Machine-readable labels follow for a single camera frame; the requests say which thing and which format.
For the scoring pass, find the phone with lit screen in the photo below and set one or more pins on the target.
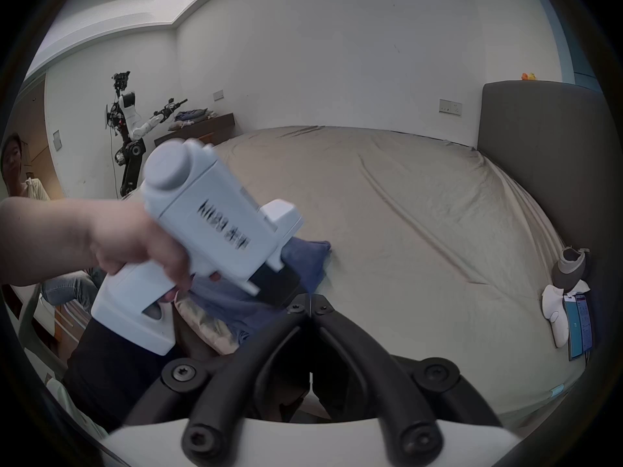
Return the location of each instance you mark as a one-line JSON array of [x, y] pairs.
[[579, 326]]

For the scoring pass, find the dark wooden dresser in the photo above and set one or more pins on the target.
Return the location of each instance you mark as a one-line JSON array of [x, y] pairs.
[[214, 125]]

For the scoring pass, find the bed with beige sheet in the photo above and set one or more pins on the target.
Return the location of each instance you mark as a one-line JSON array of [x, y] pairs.
[[413, 222]]

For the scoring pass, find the white black humanoid robot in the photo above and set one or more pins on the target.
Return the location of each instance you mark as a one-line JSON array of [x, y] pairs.
[[128, 103]]

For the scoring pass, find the person's left hand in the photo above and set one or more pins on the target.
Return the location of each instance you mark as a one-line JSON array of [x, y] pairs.
[[131, 236]]

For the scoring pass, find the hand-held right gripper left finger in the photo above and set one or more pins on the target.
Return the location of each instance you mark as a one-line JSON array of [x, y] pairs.
[[243, 367]]

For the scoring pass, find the dark blue garment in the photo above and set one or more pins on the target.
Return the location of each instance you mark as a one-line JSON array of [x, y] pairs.
[[304, 260]]

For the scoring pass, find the person's left forearm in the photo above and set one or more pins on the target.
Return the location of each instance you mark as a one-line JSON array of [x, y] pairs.
[[44, 241]]

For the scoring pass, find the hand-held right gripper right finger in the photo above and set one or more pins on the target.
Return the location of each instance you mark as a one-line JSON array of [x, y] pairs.
[[375, 367]]

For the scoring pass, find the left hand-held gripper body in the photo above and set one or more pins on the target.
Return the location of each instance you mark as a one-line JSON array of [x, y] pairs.
[[209, 197]]

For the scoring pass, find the dark grey padded headboard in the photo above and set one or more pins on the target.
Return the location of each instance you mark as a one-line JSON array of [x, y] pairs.
[[535, 139]]

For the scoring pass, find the wall socket plate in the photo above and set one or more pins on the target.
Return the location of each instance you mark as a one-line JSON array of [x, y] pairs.
[[218, 94], [450, 106]]

